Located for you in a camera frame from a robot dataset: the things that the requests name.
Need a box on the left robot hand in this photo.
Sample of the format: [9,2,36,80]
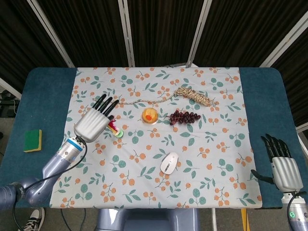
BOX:
[73,94,120,143]

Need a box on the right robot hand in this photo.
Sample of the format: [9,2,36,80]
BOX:
[250,133,304,193]

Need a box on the colourful feather shuttlecock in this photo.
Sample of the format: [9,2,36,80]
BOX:
[108,118,125,138]

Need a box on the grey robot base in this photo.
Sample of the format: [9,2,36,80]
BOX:
[96,208,200,231]

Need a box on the orange jelly cup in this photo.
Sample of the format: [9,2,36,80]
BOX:
[141,107,159,125]

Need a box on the blue table mat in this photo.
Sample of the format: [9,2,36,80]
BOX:
[0,66,299,209]

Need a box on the green yellow sponge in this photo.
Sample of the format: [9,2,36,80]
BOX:
[23,129,43,154]

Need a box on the floral patterned tablecloth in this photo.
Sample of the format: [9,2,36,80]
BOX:
[49,66,263,209]

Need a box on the white computer mouse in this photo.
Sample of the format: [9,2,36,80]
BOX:
[160,152,180,175]

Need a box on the dark red grape bunch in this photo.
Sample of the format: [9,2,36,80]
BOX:
[165,110,202,126]

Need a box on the black folding screen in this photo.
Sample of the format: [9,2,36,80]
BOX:
[0,0,308,126]

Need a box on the black white sneaker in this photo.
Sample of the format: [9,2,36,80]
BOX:
[18,207,46,231]

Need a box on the braided jute rope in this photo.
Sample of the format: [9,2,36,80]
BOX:
[92,87,219,107]

